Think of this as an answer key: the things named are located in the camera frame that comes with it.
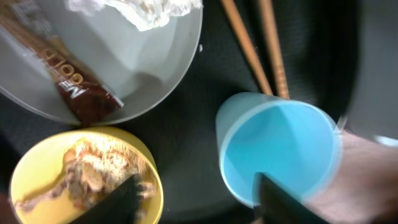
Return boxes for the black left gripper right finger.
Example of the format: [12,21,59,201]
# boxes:
[254,172,328,224]

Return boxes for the left wooden chopstick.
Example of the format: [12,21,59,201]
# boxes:
[221,0,273,95]

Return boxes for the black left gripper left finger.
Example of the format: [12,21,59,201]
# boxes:
[70,176,139,224]

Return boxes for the grey plate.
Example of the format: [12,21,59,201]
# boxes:
[1,1,203,125]

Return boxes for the blue plastic cup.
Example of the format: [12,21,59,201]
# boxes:
[216,92,342,208]

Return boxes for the crumpled white tissue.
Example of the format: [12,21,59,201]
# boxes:
[65,0,203,31]

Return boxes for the right wooden chopstick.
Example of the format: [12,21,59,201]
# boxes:
[258,0,290,99]

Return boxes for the yellow bowl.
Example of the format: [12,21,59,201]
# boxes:
[9,127,164,223]

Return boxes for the food scraps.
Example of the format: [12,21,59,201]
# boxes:
[14,138,157,212]

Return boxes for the wooden chopstick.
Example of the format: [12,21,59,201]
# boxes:
[258,0,290,99]
[221,0,273,95]

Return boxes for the brown gold snack wrapper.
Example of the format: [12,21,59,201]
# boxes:
[1,1,124,124]

